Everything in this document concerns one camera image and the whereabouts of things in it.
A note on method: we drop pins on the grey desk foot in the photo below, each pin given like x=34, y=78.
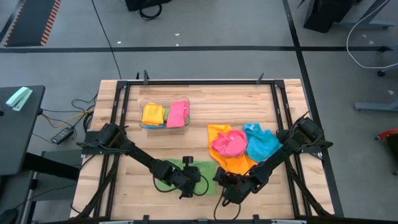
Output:
x=376, y=107

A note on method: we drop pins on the red object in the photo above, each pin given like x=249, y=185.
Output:
x=388, y=133

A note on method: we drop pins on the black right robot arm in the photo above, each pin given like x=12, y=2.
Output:
x=273, y=158

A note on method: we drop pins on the black box on floor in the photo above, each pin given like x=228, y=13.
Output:
x=146, y=3

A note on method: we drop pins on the black mat with orange edge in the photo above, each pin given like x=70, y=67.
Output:
x=31, y=21

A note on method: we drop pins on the orange microfiber towel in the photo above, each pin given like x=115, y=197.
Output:
x=236, y=165

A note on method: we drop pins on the mint green stapler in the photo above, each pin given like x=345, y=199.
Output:
x=18, y=99

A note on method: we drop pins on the clear plastic bin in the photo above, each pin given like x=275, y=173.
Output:
x=164, y=99

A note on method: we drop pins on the grey desk frame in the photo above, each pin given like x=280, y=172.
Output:
x=367, y=23

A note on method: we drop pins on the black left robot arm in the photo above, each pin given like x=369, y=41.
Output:
x=140, y=155

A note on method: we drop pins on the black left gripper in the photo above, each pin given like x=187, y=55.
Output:
x=188, y=179

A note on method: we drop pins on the dark grey round object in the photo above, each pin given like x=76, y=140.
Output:
x=7, y=216

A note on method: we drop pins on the black power adapter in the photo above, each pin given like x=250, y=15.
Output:
x=62, y=135

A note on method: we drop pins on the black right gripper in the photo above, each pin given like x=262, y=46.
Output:
x=236, y=186

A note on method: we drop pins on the black caster wheel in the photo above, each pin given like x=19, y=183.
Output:
x=381, y=74

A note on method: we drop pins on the orange towel with white label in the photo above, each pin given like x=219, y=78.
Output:
x=153, y=113

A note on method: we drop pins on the silver aluminium rail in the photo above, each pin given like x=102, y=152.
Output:
x=115, y=222
x=289, y=222

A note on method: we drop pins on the green microfiber towel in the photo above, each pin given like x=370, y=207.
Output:
x=166, y=114
x=210, y=169

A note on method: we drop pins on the black side table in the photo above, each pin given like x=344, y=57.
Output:
x=18, y=140

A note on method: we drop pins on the black computer case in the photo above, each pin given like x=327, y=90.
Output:
x=326, y=12

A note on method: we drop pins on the blue microfiber towel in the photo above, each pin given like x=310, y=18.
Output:
x=154, y=126
x=261, y=143

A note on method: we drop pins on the pink microfiber towel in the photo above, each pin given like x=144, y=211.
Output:
x=230, y=144
x=178, y=113

